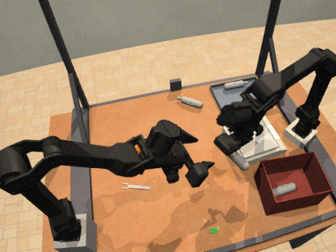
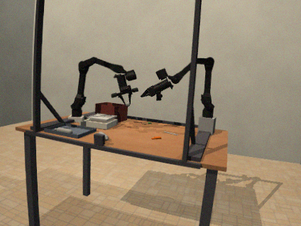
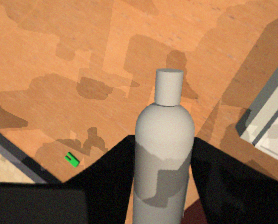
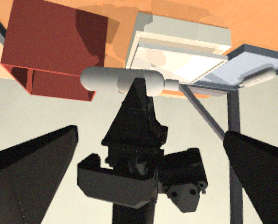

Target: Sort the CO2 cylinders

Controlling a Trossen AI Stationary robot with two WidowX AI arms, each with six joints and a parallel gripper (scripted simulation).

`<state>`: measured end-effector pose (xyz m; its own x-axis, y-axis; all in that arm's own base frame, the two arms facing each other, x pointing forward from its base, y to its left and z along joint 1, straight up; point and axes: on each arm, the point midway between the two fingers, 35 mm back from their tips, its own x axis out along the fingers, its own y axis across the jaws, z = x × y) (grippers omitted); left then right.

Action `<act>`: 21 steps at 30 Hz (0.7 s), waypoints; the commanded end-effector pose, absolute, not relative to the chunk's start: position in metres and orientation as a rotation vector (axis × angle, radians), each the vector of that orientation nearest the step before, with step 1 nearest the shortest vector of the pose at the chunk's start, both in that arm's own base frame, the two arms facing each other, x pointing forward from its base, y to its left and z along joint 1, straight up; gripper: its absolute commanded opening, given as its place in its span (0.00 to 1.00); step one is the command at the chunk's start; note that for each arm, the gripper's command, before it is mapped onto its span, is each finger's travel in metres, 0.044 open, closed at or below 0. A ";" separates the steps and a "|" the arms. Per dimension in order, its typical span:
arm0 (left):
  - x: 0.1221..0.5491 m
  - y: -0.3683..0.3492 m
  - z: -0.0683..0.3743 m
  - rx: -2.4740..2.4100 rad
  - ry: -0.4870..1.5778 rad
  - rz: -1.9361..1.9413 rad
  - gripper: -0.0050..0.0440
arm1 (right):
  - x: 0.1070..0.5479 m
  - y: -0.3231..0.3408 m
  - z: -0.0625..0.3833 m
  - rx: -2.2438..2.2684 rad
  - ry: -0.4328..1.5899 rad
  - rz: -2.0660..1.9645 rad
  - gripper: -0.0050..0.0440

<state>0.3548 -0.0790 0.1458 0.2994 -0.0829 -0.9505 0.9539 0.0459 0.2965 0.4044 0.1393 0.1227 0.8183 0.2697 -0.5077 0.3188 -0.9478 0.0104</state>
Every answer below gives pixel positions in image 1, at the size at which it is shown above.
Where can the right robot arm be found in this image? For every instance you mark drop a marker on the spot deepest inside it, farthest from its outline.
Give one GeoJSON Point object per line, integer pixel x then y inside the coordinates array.
{"type": "Point", "coordinates": [122, 159]}

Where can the white digital scale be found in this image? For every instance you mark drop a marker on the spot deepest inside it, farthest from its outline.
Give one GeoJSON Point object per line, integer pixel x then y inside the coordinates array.
{"type": "Point", "coordinates": [264, 146]}

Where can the grey gas cylinder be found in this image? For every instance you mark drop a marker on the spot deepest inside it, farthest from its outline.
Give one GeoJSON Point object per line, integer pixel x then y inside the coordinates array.
{"type": "Point", "coordinates": [239, 161]}
{"type": "Point", "coordinates": [280, 190]}
{"type": "Point", "coordinates": [232, 85]}
{"type": "Point", "coordinates": [190, 101]}

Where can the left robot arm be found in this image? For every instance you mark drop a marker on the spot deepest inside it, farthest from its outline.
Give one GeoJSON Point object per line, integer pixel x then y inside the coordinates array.
{"type": "Point", "coordinates": [270, 88]}

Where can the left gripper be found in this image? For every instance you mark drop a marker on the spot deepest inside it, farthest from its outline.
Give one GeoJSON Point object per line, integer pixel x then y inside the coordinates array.
{"type": "Point", "coordinates": [242, 135]}

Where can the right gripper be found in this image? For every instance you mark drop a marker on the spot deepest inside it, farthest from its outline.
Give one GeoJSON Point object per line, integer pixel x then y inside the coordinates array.
{"type": "Point", "coordinates": [178, 155]}

